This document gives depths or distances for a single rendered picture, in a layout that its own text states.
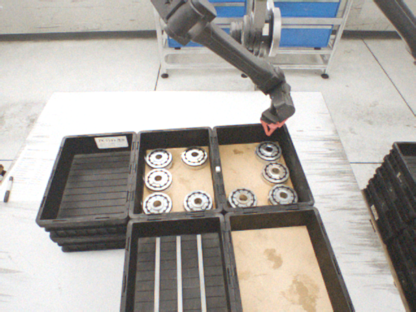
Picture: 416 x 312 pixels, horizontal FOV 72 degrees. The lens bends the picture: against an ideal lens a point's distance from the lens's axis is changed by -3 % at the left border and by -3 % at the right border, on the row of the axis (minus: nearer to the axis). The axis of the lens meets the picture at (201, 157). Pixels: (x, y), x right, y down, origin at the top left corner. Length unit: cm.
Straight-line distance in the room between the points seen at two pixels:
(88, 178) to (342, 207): 103
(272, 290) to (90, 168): 81
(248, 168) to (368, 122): 191
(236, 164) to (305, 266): 45
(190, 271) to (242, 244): 19
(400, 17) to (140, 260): 97
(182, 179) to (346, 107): 216
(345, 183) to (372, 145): 136
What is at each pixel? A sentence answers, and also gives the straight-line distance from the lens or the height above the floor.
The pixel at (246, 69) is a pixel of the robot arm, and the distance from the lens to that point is 89.
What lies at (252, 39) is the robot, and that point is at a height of 114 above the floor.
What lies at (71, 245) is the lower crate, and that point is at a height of 76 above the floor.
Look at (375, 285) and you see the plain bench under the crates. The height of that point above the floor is 70.
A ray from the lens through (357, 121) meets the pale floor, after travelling 292.
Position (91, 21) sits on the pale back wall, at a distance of 409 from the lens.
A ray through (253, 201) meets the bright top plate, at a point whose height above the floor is 86.
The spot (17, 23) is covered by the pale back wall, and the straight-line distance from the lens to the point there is 451.
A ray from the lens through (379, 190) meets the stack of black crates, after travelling 202.
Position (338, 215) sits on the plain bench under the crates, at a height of 70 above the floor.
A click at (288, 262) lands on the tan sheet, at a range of 101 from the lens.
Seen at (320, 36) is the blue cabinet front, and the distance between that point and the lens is 312.
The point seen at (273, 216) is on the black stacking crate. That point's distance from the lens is 99.
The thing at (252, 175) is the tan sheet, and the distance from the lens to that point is 117.
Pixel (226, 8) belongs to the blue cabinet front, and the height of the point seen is 69.
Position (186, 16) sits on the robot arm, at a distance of 71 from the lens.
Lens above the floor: 174
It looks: 49 degrees down
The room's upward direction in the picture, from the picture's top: 2 degrees counter-clockwise
